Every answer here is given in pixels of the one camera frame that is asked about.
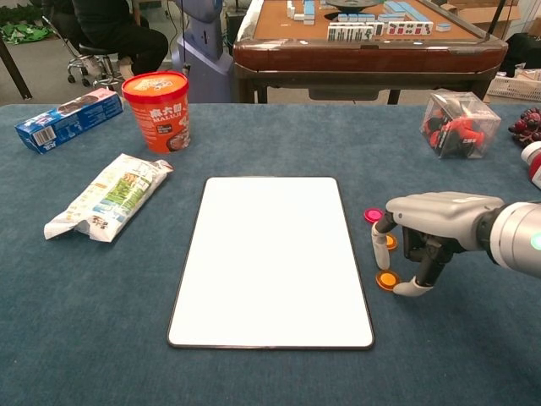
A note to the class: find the orange round magnet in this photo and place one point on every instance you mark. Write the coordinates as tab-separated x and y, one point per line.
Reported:
386	279
392	242

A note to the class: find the brown cardboard box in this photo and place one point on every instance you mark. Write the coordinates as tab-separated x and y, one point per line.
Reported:
486	14

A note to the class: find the blue cookie box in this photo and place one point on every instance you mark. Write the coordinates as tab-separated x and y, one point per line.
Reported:
67	122

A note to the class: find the blue mahjong tile stack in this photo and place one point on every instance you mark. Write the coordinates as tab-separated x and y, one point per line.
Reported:
399	7
308	10

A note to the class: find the black slanted table leg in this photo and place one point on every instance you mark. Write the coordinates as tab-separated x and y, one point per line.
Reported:
17	72

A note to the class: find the blue table cloth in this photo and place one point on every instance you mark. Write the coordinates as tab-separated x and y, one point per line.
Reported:
270	139

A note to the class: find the pink round magnet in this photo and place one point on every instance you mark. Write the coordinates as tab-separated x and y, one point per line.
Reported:
372	215

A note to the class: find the black swivel stool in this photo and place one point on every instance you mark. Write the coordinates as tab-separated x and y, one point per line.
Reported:
95	50

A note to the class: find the blue robot base housing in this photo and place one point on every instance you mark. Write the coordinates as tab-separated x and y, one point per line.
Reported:
203	67

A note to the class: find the orange instant noodle cup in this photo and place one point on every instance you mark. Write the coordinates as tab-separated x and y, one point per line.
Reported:
162	118

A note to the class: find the black bag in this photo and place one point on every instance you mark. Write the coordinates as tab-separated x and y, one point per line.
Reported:
526	51

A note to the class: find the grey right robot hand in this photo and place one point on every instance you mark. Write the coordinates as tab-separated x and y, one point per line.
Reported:
444	215

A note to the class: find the brown mahjong table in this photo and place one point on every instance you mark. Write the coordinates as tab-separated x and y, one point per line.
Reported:
363	55

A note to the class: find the white plastic basket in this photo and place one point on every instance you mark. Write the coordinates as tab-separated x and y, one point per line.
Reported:
515	89

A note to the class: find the row of blue-backed mahjong tiles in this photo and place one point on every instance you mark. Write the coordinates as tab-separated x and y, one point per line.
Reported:
359	18

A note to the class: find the row of face-up mahjong tiles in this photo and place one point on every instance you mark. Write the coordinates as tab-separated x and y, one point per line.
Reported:
397	29

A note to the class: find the clear box with red toy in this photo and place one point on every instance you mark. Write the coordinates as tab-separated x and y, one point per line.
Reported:
456	127

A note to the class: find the white rectangular board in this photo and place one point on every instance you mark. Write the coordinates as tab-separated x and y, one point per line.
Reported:
270	262

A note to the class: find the green foliage pile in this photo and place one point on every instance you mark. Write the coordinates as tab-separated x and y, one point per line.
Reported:
21	34

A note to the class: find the white snack bag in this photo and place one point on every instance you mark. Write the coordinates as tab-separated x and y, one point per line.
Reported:
114	199

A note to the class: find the black tripod stand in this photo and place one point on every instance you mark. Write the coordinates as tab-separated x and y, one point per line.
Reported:
495	21

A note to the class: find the single blue mahjong tile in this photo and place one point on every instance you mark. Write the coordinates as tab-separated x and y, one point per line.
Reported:
444	27

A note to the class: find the dark red grape bunch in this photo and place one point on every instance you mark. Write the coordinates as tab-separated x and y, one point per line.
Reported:
528	127

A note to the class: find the seated person in black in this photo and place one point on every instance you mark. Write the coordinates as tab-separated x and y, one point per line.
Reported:
122	38

